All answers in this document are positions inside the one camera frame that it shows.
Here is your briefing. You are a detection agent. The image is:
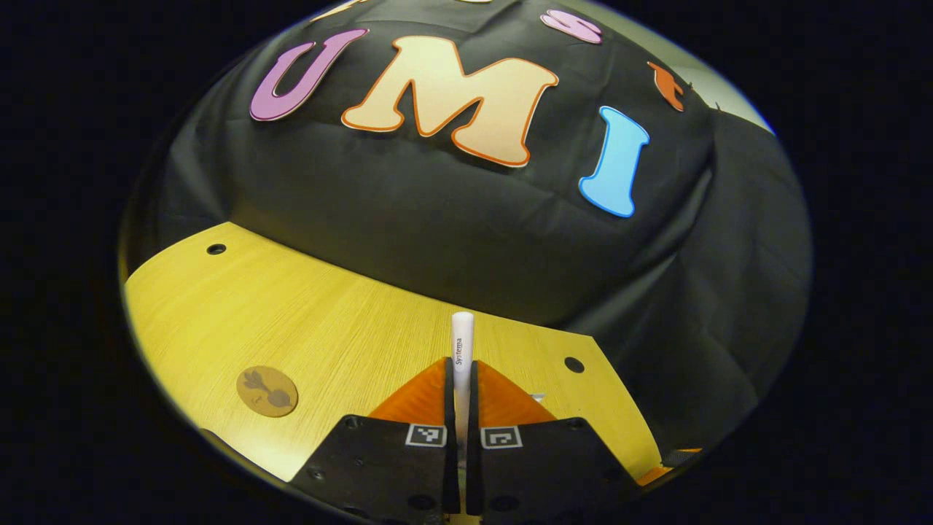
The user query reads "white toothbrush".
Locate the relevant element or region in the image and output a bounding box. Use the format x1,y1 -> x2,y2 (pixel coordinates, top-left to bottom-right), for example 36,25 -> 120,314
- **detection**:
450,312 -> 476,467

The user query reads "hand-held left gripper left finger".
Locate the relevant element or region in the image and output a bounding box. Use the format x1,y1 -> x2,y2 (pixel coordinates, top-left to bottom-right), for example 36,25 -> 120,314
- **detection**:
290,357 -> 461,523

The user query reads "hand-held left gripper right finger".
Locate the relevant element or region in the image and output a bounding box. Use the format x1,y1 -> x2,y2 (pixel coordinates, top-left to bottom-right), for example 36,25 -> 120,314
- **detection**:
466,359 -> 642,519

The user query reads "round brown coaster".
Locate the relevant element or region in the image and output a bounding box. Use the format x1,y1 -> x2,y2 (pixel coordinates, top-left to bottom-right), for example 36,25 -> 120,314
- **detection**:
236,365 -> 299,418

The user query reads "black backdrop cloth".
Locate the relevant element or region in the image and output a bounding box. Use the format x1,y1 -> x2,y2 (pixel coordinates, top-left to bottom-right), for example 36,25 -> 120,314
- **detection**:
120,0 -> 813,467

